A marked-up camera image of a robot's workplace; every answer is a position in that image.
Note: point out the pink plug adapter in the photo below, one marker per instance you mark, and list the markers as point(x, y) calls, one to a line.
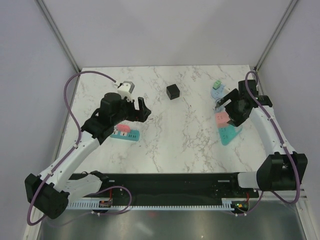
point(123, 128)

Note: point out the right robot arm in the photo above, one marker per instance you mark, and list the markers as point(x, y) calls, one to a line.
point(284, 168)

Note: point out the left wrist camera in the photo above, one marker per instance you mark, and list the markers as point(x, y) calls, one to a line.
point(125, 90)

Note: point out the teal square adapter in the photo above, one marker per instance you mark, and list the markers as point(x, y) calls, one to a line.
point(133, 135)

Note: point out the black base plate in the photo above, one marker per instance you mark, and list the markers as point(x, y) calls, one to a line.
point(171, 188)

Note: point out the green plug adapter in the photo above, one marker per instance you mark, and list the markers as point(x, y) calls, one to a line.
point(217, 84)

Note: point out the left aluminium frame post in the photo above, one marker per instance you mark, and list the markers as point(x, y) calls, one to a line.
point(57, 33)

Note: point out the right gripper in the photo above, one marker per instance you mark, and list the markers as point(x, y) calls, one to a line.
point(236, 119)

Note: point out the pink cube socket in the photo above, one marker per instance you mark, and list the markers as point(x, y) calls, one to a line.
point(222, 119)

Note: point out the teal triangular power strip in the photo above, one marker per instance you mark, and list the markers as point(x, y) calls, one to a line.
point(228, 133)

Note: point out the aluminium frame post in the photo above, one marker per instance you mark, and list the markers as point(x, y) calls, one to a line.
point(276, 33)
point(57, 33)

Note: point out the black cube socket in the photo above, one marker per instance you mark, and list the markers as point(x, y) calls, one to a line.
point(172, 91)

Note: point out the blue round power strip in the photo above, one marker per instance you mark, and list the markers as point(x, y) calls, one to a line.
point(219, 92)

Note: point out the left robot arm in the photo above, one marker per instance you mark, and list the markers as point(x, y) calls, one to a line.
point(50, 191)

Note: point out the white cable duct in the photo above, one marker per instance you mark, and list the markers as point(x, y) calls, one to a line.
point(103, 204)

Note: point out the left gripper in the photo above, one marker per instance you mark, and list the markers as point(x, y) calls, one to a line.
point(140, 115)

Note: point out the right aluminium frame post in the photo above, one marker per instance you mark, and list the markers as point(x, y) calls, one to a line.
point(276, 33)

